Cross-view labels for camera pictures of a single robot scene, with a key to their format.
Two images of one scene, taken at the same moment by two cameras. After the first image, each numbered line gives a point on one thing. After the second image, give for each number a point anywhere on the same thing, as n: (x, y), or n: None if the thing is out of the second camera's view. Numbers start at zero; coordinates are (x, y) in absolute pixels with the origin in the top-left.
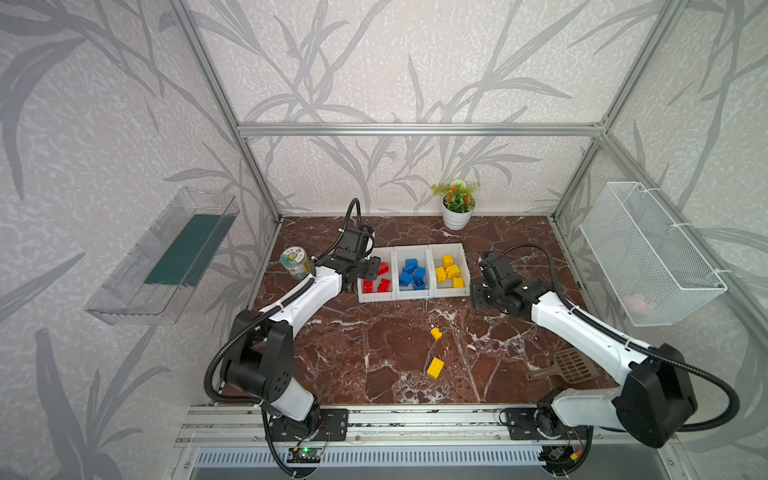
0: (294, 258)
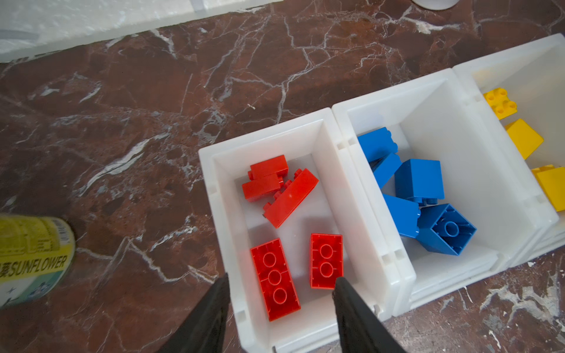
0: (35, 254)
